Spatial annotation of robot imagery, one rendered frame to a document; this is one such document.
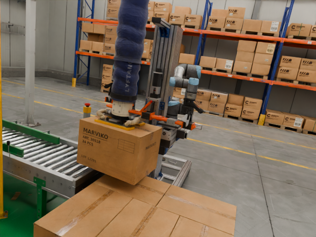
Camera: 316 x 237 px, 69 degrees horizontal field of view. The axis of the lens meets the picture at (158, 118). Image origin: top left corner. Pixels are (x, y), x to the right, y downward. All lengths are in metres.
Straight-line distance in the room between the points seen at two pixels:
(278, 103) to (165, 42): 8.23
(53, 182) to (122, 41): 1.32
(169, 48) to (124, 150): 1.24
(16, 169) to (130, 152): 1.18
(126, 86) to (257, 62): 7.38
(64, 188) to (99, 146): 0.48
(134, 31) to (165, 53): 0.76
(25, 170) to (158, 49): 1.76
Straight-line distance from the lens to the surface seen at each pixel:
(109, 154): 1.92
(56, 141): 2.89
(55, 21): 13.92
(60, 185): 2.18
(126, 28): 1.86
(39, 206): 2.48
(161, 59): 2.57
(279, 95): 10.34
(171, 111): 2.35
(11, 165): 2.57
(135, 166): 1.81
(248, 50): 8.92
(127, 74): 1.86
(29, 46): 5.15
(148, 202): 1.95
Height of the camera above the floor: 1.63
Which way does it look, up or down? 14 degrees down
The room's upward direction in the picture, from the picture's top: 9 degrees clockwise
